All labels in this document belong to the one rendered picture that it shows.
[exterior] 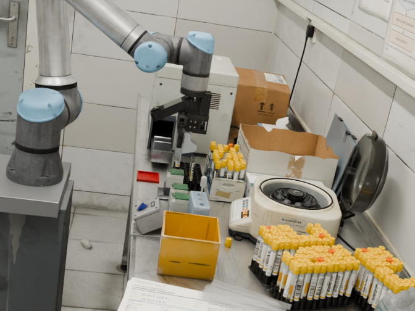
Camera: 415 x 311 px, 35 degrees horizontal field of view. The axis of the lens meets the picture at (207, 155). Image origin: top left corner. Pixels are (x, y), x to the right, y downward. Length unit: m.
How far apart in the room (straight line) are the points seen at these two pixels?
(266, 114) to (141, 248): 1.18
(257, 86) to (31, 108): 1.14
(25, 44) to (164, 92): 1.43
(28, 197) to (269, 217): 0.61
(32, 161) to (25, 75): 1.79
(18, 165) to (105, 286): 1.41
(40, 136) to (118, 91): 1.85
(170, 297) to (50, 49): 0.78
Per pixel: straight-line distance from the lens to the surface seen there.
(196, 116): 1.78
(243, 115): 2.63
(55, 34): 1.83
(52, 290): 1.88
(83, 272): 3.17
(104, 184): 3.74
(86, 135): 3.64
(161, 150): 2.13
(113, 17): 1.64
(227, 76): 2.19
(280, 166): 2.00
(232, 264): 1.60
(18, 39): 3.49
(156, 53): 1.60
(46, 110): 1.72
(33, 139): 1.74
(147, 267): 1.53
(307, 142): 2.25
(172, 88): 2.18
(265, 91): 2.60
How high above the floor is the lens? 1.64
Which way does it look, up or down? 20 degrees down
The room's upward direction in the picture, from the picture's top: 10 degrees clockwise
